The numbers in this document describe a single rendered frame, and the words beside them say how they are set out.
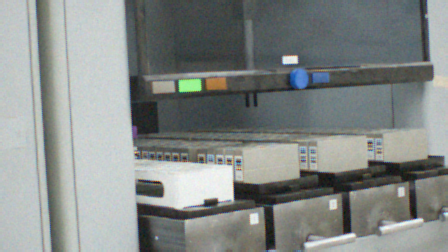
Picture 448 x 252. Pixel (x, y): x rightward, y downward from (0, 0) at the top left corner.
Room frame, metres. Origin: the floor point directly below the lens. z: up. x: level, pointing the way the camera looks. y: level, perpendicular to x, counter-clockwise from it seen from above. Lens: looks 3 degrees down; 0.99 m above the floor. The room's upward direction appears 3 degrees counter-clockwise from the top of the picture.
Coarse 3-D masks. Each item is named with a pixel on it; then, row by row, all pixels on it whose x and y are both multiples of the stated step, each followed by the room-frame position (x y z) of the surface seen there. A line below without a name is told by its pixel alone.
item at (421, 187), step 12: (432, 168) 1.55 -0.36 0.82; (444, 168) 1.54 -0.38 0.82; (408, 180) 1.51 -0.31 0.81; (420, 180) 1.49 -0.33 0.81; (432, 180) 1.51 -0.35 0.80; (444, 180) 1.53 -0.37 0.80; (420, 192) 1.49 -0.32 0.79; (432, 192) 1.51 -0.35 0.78; (444, 192) 1.53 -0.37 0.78; (420, 204) 1.49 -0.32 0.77; (432, 204) 1.51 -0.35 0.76; (444, 204) 1.53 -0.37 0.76; (420, 216) 1.49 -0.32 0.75; (432, 216) 1.51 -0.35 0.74; (444, 216) 1.46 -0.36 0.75
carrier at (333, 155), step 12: (312, 144) 1.47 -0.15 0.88; (324, 144) 1.47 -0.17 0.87; (336, 144) 1.48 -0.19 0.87; (348, 144) 1.50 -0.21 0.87; (360, 144) 1.52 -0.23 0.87; (312, 156) 1.47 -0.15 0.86; (324, 156) 1.47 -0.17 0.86; (336, 156) 1.48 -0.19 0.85; (348, 156) 1.50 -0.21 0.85; (360, 156) 1.52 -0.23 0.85; (312, 168) 1.47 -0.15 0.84; (324, 168) 1.47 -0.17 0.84; (336, 168) 1.48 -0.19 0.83; (348, 168) 1.50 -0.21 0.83; (360, 168) 1.52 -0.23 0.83
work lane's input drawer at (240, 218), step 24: (144, 216) 1.28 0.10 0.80; (168, 216) 1.25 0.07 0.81; (192, 216) 1.22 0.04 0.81; (216, 216) 1.24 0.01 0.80; (240, 216) 1.26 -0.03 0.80; (144, 240) 1.28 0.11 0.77; (168, 240) 1.24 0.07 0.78; (192, 240) 1.21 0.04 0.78; (216, 240) 1.24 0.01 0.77; (240, 240) 1.26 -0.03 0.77; (264, 240) 1.29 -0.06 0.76
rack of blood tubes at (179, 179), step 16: (144, 160) 1.47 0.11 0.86; (144, 176) 1.31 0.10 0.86; (160, 176) 1.27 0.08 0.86; (176, 176) 1.25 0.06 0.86; (192, 176) 1.26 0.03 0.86; (208, 176) 1.28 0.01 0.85; (224, 176) 1.29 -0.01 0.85; (144, 192) 1.48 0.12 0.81; (160, 192) 1.45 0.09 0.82; (176, 192) 1.25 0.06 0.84; (192, 192) 1.26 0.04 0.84; (208, 192) 1.28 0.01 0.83; (224, 192) 1.29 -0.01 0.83; (176, 208) 1.25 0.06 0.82
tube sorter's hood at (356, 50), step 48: (144, 0) 1.27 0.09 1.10; (192, 0) 1.32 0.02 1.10; (240, 0) 1.37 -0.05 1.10; (288, 0) 1.43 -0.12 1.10; (336, 0) 1.50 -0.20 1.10; (384, 0) 1.57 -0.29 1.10; (144, 48) 1.26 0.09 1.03; (192, 48) 1.32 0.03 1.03; (240, 48) 1.37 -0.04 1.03; (288, 48) 1.43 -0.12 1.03; (336, 48) 1.49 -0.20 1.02; (384, 48) 1.56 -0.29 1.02; (144, 96) 1.26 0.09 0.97; (192, 96) 1.31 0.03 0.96
